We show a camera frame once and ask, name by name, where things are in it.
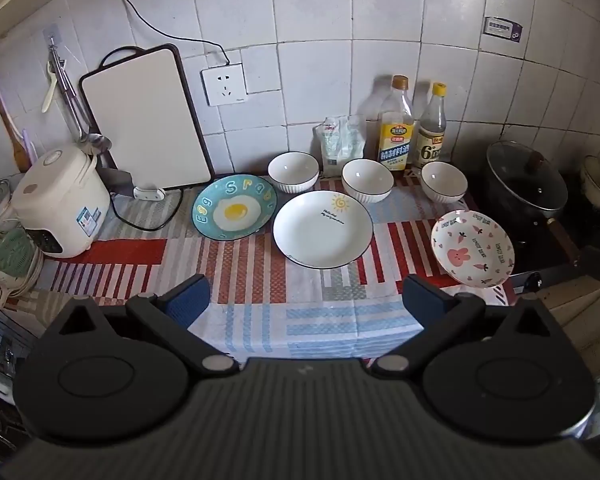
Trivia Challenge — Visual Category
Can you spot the clear wall hook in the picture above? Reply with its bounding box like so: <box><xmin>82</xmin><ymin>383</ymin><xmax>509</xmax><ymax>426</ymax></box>
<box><xmin>42</xmin><ymin>25</ymin><xmax>67</xmax><ymax>57</ymax></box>

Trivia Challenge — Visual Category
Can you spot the yellow label cooking wine bottle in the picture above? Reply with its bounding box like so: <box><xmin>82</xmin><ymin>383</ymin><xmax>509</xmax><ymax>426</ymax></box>
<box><xmin>377</xmin><ymin>75</ymin><xmax>415</xmax><ymax>172</ymax></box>

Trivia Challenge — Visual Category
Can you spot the blue fried egg plate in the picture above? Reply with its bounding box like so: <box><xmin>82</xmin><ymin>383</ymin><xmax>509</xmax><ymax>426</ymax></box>
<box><xmin>192</xmin><ymin>174</ymin><xmax>279</xmax><ymax>241</ymax></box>

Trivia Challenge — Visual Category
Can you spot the black wall cable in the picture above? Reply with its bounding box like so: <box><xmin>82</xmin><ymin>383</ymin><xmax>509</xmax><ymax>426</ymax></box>
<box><xmin>120</xmin><ymin>0</ymin><xmax>231</xmax><ymax>67</ymax></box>

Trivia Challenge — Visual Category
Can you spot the white wall socket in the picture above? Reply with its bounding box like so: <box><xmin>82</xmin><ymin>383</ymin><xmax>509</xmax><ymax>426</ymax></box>
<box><xmin>201</xmin><ymin>62</ymin><xmax>247</xmax><ymax>107</ymax></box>

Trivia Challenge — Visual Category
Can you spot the pink bunny print plate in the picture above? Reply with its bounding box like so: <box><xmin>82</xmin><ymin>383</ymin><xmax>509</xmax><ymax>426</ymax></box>
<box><xmin>431</xmin><ymin>209</ymin><xmax>515</xmax><ymax>289</ymax></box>

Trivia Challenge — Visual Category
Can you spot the striped tablecloth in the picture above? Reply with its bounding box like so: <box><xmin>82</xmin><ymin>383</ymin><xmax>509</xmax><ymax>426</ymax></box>
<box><xmin>5</xmin><ymin>172</ymin><xmax>518</xmax><ymax>361</ymax></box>

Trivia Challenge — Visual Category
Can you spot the white seasoning packet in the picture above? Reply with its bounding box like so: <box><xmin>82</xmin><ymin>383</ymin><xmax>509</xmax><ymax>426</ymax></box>
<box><xmin>337</xmin><ymin>115</ymin><xmax>367</xmax><ymax>163</ymax></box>
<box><xmin>314</xmin><ymin>116</ymin><xmax>348</xmax><ymax>177</ymax></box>

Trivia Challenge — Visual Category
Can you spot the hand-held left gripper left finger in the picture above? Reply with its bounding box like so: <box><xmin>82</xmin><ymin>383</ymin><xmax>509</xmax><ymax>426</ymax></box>
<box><xmin>55</xmin><ymin>274</ymin><xmax>241</xmax><ymax>376</ymax></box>

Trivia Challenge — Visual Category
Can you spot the metal ladle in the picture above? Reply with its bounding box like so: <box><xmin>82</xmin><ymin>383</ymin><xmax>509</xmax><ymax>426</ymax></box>
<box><xmin>50</xmin><ymin>45</ymin><xmax>112</xmax><ymax>155</ymax></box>

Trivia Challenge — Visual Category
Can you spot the white rice cooker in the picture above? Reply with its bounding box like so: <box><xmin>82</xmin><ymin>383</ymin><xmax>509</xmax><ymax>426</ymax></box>
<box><xmin>11</xmin><ymin>144</ymin><xmax>112</xmax><ymax>259</ymax></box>

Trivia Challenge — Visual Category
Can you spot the black rice cooker cable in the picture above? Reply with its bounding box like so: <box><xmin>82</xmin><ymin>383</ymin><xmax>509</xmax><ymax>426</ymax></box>
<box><xmin>109</xmin><ymin>187</ymin><xmax>185</xmax><ymax>233</ymax></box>

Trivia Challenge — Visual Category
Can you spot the glass pot lid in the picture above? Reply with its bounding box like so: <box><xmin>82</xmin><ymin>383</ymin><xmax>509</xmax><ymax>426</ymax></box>
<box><xmin>486</xmin><ymin>141</ymin><xmax>569</xmax><ymax>218</ymax></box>

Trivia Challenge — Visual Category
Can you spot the white cutting board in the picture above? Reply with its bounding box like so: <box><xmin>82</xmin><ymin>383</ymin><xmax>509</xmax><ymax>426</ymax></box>
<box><xmin>78</xmin><ymin>44</ymin><xmax>215</xmax><ymax>192</ymax></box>

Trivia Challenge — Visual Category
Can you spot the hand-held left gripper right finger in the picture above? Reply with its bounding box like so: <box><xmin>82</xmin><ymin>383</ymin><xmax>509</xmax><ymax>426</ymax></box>
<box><xmin>367</xmin><ymin>274</ymin><xmax>556</xmax><ymax>381</ymax></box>

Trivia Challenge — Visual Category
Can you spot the black stove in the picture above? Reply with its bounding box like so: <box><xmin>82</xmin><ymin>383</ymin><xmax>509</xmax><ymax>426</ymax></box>
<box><xmin>460</xmin><ymin>175</ymin><xmax>583</xmax><ymax>283</ymax></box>

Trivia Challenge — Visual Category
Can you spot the purple wall sticker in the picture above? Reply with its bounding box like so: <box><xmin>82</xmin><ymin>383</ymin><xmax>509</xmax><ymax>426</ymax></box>
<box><xmin>484</xmin><ymin>16</ymin><xmax>523</xmax><ymax>43</ymax></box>

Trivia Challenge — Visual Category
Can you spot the black wok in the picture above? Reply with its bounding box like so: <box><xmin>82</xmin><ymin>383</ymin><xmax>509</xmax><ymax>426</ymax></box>
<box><xmin>482</xmin><ymin>141</ymin><xmax>583</xmax><ymax>268</ymax></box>

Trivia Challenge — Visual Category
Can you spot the white plastic spoon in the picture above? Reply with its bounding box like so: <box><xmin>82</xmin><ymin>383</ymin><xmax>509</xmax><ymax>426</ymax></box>
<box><xmin>41</xmin><ymin>60</ymin><xmax>62</xmax><ymax>114</ymax></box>

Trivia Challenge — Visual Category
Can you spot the white plate with sun print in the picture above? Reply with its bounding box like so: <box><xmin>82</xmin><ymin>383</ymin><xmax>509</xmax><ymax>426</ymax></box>
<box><xmin>272</xmin><ymin>190</ymin><xmax>374</xmax><ymax>269</ymax></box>

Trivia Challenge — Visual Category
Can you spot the clear vinegar bottle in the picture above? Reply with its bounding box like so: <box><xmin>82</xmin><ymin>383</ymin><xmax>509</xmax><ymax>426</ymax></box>
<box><xmin>412</xmin><ymin>81</ymin><xmax>448</xmax><ymax>170</ymax></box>

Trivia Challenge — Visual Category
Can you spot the white ribbed bowl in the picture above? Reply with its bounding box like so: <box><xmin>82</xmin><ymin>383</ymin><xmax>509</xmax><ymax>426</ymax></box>
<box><xmin>420</xmin><ymin>161</ymin><xmax>469</xmax><ymax>204</ymax></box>
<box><xmin>267</xmin><ymin>151</ymin><xmax>321</xmax><ymax>194</ymax></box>
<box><xmin>341</xmin><ymin>158</ymin><xmax>395</xmax><ymax>204</ymax></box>

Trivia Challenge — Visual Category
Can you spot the wooden spatula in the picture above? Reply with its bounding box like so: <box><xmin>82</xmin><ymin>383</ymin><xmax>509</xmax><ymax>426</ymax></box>
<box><xmin>0</xmin><ymin>76</ymin><xmax>32</xmax><ymax>173</ymax></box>

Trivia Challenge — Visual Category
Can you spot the green plastic strainer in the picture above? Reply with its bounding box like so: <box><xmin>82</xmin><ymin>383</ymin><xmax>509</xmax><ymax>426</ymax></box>
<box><xmin>0</xmin><ymin>230</ymin><xmax>43</xmax><ymax>273</ymax></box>

